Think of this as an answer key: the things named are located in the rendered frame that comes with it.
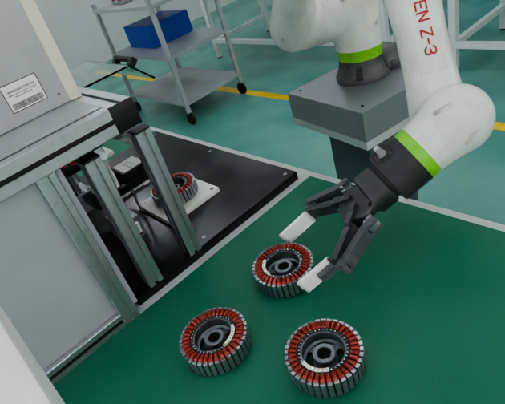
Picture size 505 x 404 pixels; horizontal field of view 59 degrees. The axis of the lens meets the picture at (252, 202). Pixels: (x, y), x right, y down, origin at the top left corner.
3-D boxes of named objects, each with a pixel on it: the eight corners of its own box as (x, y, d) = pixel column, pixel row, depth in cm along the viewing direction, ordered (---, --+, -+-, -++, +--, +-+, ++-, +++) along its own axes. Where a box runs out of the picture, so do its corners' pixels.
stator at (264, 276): (307, 248, 87) (303, 233, 85) (325, 287, 77) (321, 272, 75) (252, 265, 87) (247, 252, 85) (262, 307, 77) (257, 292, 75)
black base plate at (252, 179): (159, 136, 153) (156, 131, 151) (298, 179, 108) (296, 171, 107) (30, 213, 131) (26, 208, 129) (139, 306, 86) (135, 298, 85)
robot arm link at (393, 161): (444, 189, 72) (417, 163, 79) (405, 145, 66) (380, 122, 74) (414, 214, 73) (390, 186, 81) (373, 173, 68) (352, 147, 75)
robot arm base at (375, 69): (394, 49, 140) (393, 30, 136) (431, 55, 128) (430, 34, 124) (326, 80, 133) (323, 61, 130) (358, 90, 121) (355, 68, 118)
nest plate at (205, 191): (184, 177, 119) (183, 173, 118) (220, 191, 109) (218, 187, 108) (139, 208, 112) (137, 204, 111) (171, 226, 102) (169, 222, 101)
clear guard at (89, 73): (114, 72, 134) (105, 53, 131) (155, 78, 117) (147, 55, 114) (10, 123, 119) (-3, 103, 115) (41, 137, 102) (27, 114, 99)
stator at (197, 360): (175, 373, 71) (166, 358, 69) (202, 317, 79) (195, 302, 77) (238, 382, 66) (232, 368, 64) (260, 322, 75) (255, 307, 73)
